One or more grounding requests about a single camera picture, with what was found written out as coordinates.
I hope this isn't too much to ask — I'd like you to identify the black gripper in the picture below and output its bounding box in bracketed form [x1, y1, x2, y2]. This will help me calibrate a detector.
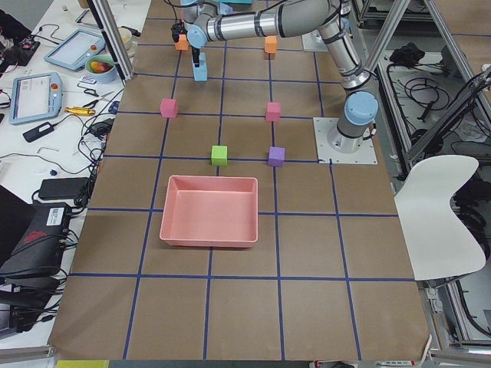
[192, 47, 202, 66]

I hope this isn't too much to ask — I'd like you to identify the light blue foam block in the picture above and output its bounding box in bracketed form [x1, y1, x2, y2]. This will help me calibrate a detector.
[193, 67, 208, 81]
[193, 53, 206, 68]

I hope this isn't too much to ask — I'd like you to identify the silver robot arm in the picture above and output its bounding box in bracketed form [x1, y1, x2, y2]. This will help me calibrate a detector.
[180, 0, 379, 154]

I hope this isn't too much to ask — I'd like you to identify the orange foam block far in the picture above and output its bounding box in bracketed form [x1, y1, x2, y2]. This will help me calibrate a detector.
[174, 34, 189, 51]

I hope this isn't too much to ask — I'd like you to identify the orange foam block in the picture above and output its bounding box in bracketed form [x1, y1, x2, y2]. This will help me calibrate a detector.
[174, 34, 189, 51]
[264, 35, 278, 54]

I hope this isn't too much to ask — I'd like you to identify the pink foam block far left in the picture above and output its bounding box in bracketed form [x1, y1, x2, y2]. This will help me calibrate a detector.
[160, 98, 179, 118]

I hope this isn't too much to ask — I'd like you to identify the pink foam block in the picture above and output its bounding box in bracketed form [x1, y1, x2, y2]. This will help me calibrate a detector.
[265, 102, 282, 122]
[160, 98, 179, 118]

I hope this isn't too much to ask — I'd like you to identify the teal plastic tray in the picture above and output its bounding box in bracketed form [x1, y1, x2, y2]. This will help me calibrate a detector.
[217, 0, 253, 5]

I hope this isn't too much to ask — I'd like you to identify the beige bowl with lemon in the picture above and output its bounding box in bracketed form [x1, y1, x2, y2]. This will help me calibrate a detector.
[118, 27, 133, 51]

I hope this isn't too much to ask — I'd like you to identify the orange foam block near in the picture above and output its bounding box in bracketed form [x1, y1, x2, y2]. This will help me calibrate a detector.
[264, 35, 278, 54]

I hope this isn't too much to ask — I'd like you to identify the pink foam block near left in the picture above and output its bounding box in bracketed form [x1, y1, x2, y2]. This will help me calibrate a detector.
[265, 102, 282, 122]

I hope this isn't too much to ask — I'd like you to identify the blue bowl with fruit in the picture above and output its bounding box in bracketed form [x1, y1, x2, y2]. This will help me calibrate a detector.
[85, 54, 117, 84]

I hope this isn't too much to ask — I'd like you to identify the green foam block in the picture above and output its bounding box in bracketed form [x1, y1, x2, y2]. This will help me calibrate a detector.
[211, 145, 228, 166]

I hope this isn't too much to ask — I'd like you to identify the teach pendant far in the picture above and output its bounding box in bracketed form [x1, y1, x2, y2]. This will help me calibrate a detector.
[44, 29, 106, 71]

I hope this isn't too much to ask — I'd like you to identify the teach pendant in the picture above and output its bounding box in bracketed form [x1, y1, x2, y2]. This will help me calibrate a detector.
[44, 29, 106, 71]
[9, 72, 62, 125]

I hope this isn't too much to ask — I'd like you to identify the purple foam block left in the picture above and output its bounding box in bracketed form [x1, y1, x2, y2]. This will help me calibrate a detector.
[267, 146, 285, 167]

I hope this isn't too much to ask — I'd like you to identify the pink plastic tray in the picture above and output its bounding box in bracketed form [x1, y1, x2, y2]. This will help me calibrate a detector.
[160, 175, 259, 248]

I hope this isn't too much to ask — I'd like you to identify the teach pendant near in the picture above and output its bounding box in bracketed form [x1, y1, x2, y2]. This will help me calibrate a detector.
[9, 72, 62, 125]

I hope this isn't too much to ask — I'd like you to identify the black power adapter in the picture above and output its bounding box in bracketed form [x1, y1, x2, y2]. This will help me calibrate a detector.
[38, 177, 88, 200]

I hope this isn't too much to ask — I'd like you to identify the black computer box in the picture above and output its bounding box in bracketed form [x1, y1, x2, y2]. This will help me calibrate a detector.
[1, 202, 71, 279]

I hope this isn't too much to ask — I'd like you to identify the white chair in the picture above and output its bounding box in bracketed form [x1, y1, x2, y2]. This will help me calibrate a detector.
[394, 155, 486, 281]

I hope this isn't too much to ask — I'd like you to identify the aluminium frame post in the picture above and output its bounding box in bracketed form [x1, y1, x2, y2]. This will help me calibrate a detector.
[87, 0, 134, 84]

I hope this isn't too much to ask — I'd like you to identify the gold screwdriver handle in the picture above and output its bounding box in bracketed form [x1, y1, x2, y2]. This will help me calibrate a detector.
[64, 107, 96, 116]

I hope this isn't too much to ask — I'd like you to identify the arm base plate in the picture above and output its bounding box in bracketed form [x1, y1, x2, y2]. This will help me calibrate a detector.
[313, 117, 377, 165]

